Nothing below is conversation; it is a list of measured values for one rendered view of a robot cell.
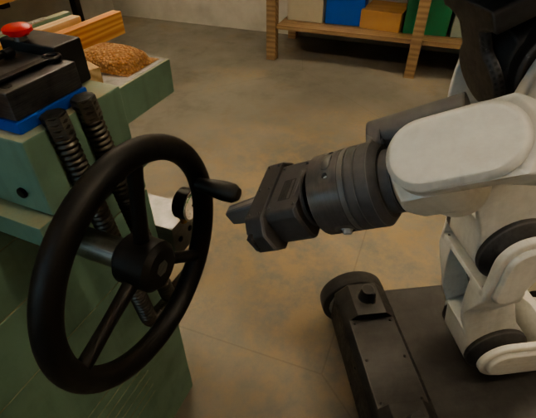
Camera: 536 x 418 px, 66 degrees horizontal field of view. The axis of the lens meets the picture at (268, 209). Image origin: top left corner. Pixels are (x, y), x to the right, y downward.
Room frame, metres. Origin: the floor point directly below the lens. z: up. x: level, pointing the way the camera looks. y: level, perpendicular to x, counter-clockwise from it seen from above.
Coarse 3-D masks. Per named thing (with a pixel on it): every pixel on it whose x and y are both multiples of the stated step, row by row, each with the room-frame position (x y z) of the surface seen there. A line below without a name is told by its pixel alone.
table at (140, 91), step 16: (160, 64) 0.68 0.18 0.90; (112, 80) 0.61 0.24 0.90; (128, 80) 0.61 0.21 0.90; (144, 80) 0.64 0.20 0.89; (160, 80) 0.67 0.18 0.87; (128, 96) 0.60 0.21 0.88; (144, 96) 0.63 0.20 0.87; (160, 96) 0.67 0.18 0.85; (128, 112) 0.59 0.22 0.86; (0, 208) 0.34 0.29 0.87; (16, 208) 0.34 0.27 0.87; (0, 224) 0.33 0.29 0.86; (16, 224) 0.32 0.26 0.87; (32, 224) 0.32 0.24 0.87; (48, 224) 0.32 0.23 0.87; (32, 240) 0.32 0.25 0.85
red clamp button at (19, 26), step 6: (6, 24) 0.46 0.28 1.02; (12, 24) 0.46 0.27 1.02; (18, 24) 0.46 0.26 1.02; (24, 24) 0.46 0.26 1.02; (30, 24) 0.47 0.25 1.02; (6, 30) 0.45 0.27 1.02; (12, 30) 0.45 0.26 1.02; (18, 30) 0.45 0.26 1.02; (24, 30) 0.45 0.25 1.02; (30, 30) 0.46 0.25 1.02; (12, 36) 0.45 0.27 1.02; (18, 36) 0.45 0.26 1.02
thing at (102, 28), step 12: (108, 12) 0.83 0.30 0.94; (120, 12) 0.84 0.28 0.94; (84, 24) 0.76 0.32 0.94; (96, 24) 0.78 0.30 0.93; (108, 24) 0.80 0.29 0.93; (120, 24) 0.83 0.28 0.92; (84, 36) 0.74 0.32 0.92; (96, 36) 0.77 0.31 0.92; (108, 36) 0.80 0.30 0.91; (84, 48) 0.74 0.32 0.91
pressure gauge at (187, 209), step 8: (176, 192) 0.61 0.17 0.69; (184, 192) 0.60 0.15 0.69; (176, 200) 0.59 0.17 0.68; (184, 200) 0.59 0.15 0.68; (176, 208) 0.58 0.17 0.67; (184, 208) 0.58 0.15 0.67; (192, 208) 0.60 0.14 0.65; (176, 216) 0.59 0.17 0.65; (184, 216) 0.58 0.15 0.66; (192, 216) 0.60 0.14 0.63
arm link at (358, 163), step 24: (456, 96) 0.35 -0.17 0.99; (384, 120) 0.37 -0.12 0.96; (408, 120) 0.36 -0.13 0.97; (360, 144) 0.36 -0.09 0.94; (384, 144) 0.36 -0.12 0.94; (360, 168) 0.32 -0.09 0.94; (384, 168) 0.32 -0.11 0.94; (360, 192) 0.31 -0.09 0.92; (384, 192) 0.31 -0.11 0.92; (408, 192) 0.29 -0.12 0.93; (456, 192) 0.28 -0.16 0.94; (480, 192) 0.31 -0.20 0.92; (360, 216) 0.30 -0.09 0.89; (384, 216) 0.30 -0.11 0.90; (456, 216) 0.32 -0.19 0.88
